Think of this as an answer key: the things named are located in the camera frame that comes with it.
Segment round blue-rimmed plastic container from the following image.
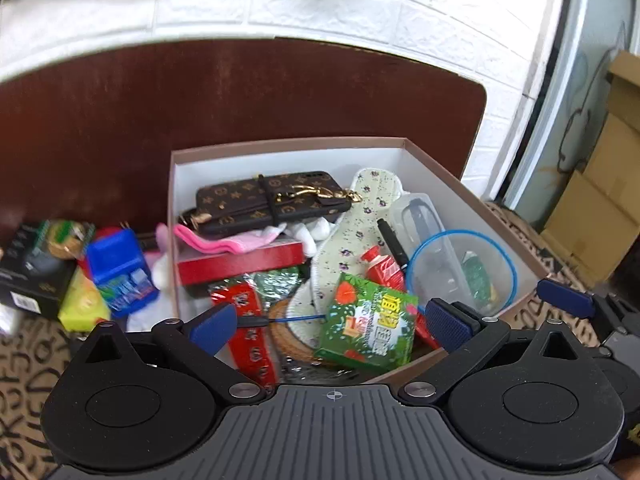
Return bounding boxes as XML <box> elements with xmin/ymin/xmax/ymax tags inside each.
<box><xmin>406</xmin><ymin>229</ymin><xmax>518</xmax><ymax>316</ymax></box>

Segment green cracker snack packet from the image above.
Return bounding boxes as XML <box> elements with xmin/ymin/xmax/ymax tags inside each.
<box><xmin>314</xmin><ymin>273</ymin><xmax>418</xmax><ymax>374</ymax></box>

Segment red snack packet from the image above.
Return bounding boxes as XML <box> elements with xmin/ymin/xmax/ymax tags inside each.
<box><xmin>210</xmin><ymin>282</ymin><xmax>278</xmax><ymax>391</ymax></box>

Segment green small packet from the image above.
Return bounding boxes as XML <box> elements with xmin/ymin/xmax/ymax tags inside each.
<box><xmin>461</xmin><ymin>252</ymin><xmax>498</xmax><ymax>315</ymax></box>

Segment red flat box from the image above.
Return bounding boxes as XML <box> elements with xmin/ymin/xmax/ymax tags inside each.
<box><xmin>175</xmin><ymin>238</ymin><xmax>306</xmax><ymax>286</ymax></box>

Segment round woven coaster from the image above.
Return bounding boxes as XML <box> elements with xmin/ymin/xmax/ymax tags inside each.
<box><xmin>268</xmin><ymin>299</ymin><xmax>342</xmax><ymax>366</ymax></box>

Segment cardboard boxes stack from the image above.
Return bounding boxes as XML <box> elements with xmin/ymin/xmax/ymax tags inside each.
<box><xmin>541</xmin><ymin>51</ymin><xmax>639</xmax><ymax>286</ymax></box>

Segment black marker pen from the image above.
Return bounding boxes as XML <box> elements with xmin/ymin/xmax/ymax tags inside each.
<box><xmin>376</xmin><ymin>219</ymin><xmax>409</xmax><ymax>273</ymax></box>

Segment pink sock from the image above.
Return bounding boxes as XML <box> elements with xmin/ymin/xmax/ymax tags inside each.
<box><xmin>172</xmin><ymin>223</ymin><xmax>286</xmax><ymax>255</ymax></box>

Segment clear plastic case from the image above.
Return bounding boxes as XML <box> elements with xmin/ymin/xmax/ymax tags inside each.
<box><xmin>387</xmin><ymin>193</ymin><xmax>472</xmax><ymax>304</ymax></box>

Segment blue gum box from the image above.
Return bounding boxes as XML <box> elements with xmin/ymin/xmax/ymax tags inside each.
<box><xmin>86</xmin><ymin>229</ymin><xmax>160</xmax><ymax>318</ymax></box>

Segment yellow-green small box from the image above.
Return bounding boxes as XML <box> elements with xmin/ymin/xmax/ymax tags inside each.
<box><xmin>58</xmin><ymin>268</ymin><xmax>111</xmax><ymax>334</ymax></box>

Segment brown cardboard storage box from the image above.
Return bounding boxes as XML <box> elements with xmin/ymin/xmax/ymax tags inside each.
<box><xmin>167</xmin><ymin>135</ymin><xmax>554</xmax><ymax>391</ymax></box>

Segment brown monogram phone case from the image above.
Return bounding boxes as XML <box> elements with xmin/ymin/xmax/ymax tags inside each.
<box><xmin>178</xmin><ymin>171</ymin><xmax>362</xmax><ymax>240</ymax></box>

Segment red tape roll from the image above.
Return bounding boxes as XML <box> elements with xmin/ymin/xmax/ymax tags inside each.
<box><xmin>88</xmin><ymin>226</ymin><xmax>124</xmax><ymax>252</ymax></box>

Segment floral white insole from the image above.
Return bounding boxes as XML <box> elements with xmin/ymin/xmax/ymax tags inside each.
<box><xmin>279</xmin><ymin>168</ymin><xmax>404</xmax><ymax>361</ymax></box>

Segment packaged cookies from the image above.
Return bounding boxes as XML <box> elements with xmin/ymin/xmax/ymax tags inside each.
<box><xmin>35</xmin><ymin>219</ymin><xmax>96</xmax><ymax>260</ymax></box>

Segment patterned letter table cloth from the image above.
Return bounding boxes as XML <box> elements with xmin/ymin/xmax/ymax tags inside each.
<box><xmin>1</xmin><ymin>203</ymin><xmax>593</xmax><ymax>479</ymax></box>

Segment black product box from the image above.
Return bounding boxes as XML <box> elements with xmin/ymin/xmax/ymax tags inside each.
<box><xmin>1</xmin><ymin>224</ymin><xmax>77</xmax><ymax>320</ymax></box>

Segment dark brown wooden board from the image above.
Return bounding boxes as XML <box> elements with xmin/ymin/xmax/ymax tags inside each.
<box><xmin>1</xmin><ymin>39</ymin><xmax>487</xmax><ymax>238</ymax></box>

